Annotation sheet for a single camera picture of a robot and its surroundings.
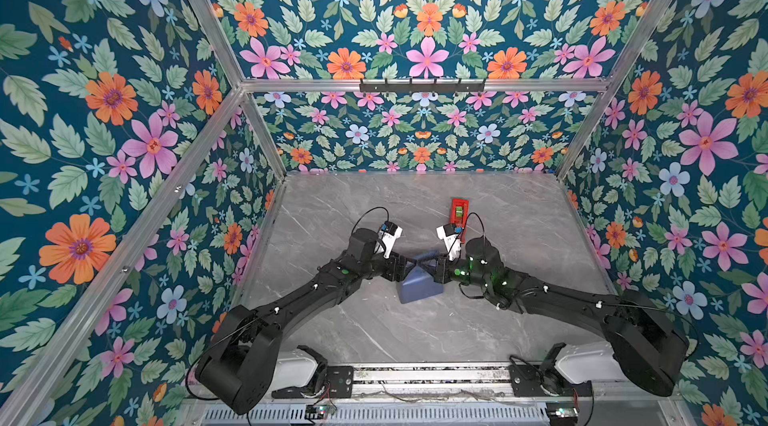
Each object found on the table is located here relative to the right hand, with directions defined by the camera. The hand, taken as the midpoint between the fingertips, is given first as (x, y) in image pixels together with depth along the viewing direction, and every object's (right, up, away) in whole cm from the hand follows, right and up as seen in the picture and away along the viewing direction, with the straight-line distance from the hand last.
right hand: (417, 261), depth 77 cm
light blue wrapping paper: (0, -7, +1) cm, 7 cm away
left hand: (-2, +1, +4) cm, 4 cm away
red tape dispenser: (+15, +12, +23) cm, 30 cm away
